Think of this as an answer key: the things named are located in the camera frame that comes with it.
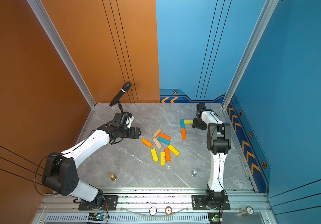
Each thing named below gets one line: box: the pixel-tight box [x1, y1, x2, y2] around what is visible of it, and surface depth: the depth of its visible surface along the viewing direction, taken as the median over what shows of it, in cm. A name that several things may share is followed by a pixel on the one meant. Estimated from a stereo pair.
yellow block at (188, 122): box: [184, 119, 194, 125], surface depth 110 cm
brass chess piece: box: [108, 173, 118, 182], surface depth 82 cm
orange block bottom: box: [164, 147, 172, 162], surface depth 91 cm
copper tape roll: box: [164, 205, 173, 216], surface depth 73 cm
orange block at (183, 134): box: [181, 128, 187, 140], surface depth 104 cm
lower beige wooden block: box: [152, 137, 163, 150], surface depth 98 cm
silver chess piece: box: [190, 168, 197, 177], surface depth 83 cm
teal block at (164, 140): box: [157, 136, 171, 146], surface depth 99 cm
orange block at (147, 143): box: [140, 137, 153, 148], surface depth 98 cm
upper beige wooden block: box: [152, 127, 162, 138], surface depth 103 cm
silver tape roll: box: [239, 205, 255, 217], surface depth 67 cm
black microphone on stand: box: [109, 81, 133, 113], surface depth 94 cm
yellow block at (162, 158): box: [160, 151, 166, 166], surface depth 91 cm
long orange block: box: [158, 132, 172, 141], surface depth 101 cm
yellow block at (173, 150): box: [167, 144, 181, 157], surface depth 93 cm
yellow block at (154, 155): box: [150, 148, 159, 162], surface depth 92 cm
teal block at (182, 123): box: [180, 118, 186, 129], surface depth 108 cm
